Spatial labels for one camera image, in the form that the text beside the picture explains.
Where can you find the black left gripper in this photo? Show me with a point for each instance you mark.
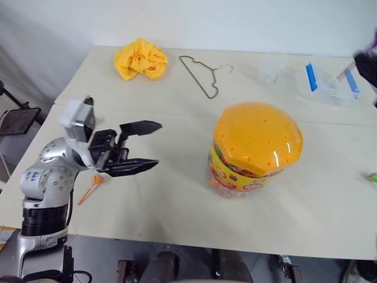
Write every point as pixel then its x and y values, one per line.
pixel 104 147

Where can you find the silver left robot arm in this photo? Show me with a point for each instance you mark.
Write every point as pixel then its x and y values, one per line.
pixel 50 179

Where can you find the clear jar with colourful label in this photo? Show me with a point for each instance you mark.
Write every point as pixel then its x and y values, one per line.
pixel 232 182

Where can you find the orange perforated jar lid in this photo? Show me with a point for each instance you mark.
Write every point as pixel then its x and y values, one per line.
pixel 256 135

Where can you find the orange lollipop with orange stick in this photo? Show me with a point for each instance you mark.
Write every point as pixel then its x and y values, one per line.
pixel 88 193

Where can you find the crumpled yellow cloth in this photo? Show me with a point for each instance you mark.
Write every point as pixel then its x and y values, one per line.
pixel 138 60

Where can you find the black tray on stand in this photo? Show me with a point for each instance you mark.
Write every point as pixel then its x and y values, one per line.
pixel 19 121

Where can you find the dark rounded grey shape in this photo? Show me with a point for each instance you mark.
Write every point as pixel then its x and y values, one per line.
pixel 188 268

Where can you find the small clear plastic cup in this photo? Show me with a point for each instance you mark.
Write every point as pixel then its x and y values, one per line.
pixel 260 75

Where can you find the clear box with blue latches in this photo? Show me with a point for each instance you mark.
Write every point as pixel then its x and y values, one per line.
pixel 324 88

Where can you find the green wrapped lollipop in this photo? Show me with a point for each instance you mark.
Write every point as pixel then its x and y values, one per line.
pixel 371 177

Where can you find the black object with purple trim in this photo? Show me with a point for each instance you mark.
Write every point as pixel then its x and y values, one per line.
pixel 366 66

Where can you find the grey and white shoe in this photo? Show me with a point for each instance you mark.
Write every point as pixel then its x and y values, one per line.
pixel 360 272

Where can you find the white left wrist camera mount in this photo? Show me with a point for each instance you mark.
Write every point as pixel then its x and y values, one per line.
pixel 75 118

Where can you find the black metal bracket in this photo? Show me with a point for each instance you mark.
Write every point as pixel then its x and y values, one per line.
pixel 288 269
pixel 126 271

